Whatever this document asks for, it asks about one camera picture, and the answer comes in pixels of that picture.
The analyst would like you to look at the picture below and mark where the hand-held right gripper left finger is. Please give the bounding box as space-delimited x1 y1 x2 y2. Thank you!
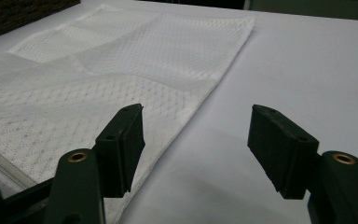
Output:
93 103 146 199

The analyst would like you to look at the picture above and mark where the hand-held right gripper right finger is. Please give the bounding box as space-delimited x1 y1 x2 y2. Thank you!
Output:
247 104 321 201

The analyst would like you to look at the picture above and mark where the white mesh laundry bag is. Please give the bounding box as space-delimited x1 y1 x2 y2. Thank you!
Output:
0 3 257 224

